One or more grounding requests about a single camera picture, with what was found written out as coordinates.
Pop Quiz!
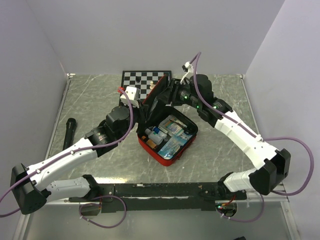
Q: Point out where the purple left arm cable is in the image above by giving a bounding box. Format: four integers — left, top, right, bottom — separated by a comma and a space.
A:
0, 89, 137, 218

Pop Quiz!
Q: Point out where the black white chessboard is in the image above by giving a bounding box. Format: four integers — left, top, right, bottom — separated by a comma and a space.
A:
121, 70, 172, 102

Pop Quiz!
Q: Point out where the small dropper bottle blue label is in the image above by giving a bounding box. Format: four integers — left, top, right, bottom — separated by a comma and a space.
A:
152, 126, 167, 139

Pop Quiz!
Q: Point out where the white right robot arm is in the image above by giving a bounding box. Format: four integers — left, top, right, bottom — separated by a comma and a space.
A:
164, 74, 291, 200

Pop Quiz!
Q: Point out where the clear plastic pouch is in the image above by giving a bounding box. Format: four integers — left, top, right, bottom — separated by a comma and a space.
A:
149, 97, 161, 116

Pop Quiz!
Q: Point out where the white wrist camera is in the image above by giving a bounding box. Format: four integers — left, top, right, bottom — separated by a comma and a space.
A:
118, 86, 140, 108
180, 61, 194, 85

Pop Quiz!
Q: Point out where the blue wipes packet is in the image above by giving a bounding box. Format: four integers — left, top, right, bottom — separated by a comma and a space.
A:
157, 136, 187, 160

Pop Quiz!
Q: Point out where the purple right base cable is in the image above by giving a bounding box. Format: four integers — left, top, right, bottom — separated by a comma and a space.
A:
216, 192, 265, 223

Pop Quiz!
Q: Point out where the brown bottle orange cap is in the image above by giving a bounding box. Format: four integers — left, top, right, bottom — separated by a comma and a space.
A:
141, 135, 157, 150

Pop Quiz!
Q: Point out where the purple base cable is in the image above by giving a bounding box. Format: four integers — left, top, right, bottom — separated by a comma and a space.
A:
216, 192, 265, 223
78, 195, 127, 229

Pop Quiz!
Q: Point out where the red black medicine case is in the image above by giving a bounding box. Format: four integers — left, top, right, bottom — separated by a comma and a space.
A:
136, 75, 198, 167

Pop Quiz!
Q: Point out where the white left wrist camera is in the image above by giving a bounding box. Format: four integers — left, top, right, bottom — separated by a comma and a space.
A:
118, 86, 140, 108

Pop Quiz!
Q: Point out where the cream chess pawn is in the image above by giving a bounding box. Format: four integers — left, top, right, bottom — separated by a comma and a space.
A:
149, 81, 154, 90

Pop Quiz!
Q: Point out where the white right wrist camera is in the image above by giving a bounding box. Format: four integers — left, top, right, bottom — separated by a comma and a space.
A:
180, 61, 194, 85

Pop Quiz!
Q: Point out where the white medicine bottle green label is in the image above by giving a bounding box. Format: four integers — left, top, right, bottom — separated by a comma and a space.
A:
144, 128, 164, 145

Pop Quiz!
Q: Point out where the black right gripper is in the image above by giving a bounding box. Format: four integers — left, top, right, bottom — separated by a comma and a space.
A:
157, 78, 202, 109

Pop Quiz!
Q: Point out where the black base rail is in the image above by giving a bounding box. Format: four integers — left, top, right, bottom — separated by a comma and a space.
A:
68, 182, 243, 213

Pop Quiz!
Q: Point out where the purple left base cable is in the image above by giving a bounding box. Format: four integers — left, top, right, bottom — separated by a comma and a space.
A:
78, 195, 127, 229

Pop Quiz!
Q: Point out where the beige bandage pack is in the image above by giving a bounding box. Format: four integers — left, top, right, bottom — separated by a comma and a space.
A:
158, 114, 186, 137

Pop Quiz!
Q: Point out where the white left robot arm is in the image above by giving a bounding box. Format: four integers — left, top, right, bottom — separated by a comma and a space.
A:
10, 105, 145, 215

